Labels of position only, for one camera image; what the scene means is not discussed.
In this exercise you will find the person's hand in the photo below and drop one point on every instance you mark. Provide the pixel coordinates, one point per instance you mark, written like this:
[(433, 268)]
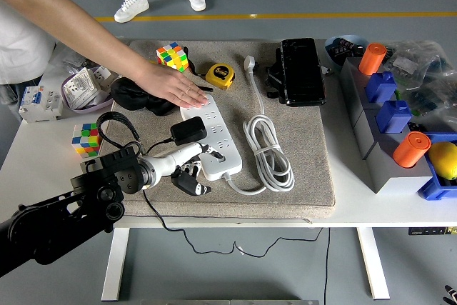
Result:
[(171, 85)]

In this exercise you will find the black and white robot right hand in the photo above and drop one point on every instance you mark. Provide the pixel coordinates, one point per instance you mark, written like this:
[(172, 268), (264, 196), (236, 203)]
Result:
[(450, 296)]

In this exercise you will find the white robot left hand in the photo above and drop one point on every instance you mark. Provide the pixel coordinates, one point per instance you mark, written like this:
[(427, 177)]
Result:
[(178, 160)]

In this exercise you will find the black plug adapter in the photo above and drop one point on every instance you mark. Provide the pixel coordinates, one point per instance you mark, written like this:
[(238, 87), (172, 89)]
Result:
[(188, 130)]

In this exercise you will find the white power strip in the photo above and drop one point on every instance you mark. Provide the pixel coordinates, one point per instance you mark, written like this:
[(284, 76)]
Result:
[(219, 130)]

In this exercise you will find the person's forearm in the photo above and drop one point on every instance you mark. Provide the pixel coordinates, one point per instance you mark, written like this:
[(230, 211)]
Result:
[(89, 37)]

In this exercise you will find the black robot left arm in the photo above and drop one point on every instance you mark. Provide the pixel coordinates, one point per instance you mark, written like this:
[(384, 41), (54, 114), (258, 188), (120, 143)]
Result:
[(53, 219)]

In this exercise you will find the large colourful puzzle cube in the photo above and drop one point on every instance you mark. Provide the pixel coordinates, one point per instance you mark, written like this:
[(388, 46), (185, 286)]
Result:
[(173, 58)]

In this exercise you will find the black cloth bundle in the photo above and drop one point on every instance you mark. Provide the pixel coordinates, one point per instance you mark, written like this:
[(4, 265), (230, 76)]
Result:
[(125, 94)]

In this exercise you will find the yellow tape measure with print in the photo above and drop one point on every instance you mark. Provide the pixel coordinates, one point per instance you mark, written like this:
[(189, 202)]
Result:
[(220, 75)]

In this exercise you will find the table control panel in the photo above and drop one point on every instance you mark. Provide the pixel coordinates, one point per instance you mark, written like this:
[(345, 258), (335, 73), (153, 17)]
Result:
[(432, 230)]

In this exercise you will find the grey-brown mat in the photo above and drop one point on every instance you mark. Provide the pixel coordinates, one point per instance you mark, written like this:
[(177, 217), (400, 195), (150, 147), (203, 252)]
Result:
[(250, 198)]

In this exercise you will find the purple tray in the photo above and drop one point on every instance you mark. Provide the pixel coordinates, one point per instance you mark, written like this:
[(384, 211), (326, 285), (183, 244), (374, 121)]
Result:
[(93, 108)]

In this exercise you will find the white table leg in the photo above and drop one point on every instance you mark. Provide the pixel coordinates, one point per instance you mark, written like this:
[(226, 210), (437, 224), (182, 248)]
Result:
[(116, 265), (373, 265)]

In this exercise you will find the small colourful puzzle cube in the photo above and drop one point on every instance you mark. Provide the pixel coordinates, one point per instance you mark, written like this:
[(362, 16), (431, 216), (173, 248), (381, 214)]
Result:
[(86, 140)]

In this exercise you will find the clear bag of metal parts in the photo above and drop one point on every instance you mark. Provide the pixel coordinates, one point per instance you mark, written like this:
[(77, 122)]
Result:
[(69, 64)]

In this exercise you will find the blue bin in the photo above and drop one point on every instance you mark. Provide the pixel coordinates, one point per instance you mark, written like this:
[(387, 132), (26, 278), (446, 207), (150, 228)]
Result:
[(433, 189)]

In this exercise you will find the glossy black case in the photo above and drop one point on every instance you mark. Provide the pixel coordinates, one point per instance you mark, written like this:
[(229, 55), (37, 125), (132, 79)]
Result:
[(303, 73)]

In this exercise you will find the white circuit breaker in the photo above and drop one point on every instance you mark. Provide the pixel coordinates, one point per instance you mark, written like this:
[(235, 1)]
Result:
[(39, 105)]

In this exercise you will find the yellow lemon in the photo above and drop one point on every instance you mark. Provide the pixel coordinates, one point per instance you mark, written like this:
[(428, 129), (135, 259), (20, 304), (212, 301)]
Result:
[(444, 160)]

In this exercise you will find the grey block holder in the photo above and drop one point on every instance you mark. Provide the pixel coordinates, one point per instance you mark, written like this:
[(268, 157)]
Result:
[(385, 176)]

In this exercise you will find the orange cylinder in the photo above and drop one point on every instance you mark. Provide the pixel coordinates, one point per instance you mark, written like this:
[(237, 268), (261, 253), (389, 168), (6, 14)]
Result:
[(410, 149), (371, 58)]

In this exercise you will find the black parts packet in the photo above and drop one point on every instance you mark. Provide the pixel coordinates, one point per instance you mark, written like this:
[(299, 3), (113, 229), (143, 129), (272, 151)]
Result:
[(344, 49)]

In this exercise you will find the blue block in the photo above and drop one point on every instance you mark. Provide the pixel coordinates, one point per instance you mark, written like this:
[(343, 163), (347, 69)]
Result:
[(392, 117), (380, 87)]

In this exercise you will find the light blue bowl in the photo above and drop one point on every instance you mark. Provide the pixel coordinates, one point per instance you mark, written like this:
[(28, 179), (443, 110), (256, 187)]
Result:
[(358, 39)]

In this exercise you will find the clear bag of dark parts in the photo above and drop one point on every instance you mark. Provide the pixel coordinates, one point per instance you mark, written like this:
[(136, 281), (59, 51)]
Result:
[(435, 98)]

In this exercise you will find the clear bag with white label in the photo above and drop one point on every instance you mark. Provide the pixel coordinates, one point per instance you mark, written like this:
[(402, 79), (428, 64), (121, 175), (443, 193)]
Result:
[(410, 58)]

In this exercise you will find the small white wall socket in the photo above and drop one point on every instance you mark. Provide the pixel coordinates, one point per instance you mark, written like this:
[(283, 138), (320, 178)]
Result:
[(105, 75)]

